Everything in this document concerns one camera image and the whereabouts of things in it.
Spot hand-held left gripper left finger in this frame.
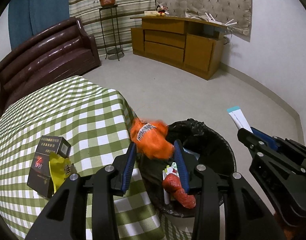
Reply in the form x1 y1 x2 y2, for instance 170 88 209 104
24 142 137 240

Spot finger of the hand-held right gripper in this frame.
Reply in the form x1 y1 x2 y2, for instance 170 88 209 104
237 127 265 155
251 127 306 160

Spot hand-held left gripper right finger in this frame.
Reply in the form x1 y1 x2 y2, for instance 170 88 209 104
173 139 287 240

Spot light blue paper wrapper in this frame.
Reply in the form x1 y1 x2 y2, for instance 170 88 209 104
227 106 253 133

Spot red plastic bag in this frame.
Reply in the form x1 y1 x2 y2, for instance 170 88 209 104
162 174 196 209

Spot trash bin with black bag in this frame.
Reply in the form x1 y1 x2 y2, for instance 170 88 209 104
138 118 237 218

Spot orange plastic bag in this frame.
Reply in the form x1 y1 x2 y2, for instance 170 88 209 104
129 119 175 160

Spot person's right forearm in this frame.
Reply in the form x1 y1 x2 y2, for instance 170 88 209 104
273 211 297 240

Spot yellow tied wrapper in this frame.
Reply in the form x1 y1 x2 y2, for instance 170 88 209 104
49 152 75 195

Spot green checked tablecloth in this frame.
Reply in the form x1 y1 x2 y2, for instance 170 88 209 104
0 75 193 240

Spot black cigarette box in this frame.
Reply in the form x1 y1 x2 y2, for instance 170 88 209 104
27 135 71 198

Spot black metal plant stand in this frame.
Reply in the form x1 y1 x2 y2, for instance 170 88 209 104
98 4 125 61

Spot wooden cabinet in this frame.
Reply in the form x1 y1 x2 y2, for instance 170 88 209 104
130 15 225 81

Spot white router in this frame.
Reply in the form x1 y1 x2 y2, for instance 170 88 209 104
184 12 236 32

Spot dark brown leather sofa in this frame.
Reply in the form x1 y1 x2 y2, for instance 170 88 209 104
0 17 101 117

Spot mouse plush toy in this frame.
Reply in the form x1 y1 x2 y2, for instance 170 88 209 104
156 4 170 17

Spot striped curtain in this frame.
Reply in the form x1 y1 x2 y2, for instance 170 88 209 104
68 0 157 57

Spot blue curtain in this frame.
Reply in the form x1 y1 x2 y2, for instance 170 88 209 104
8 0 70 50

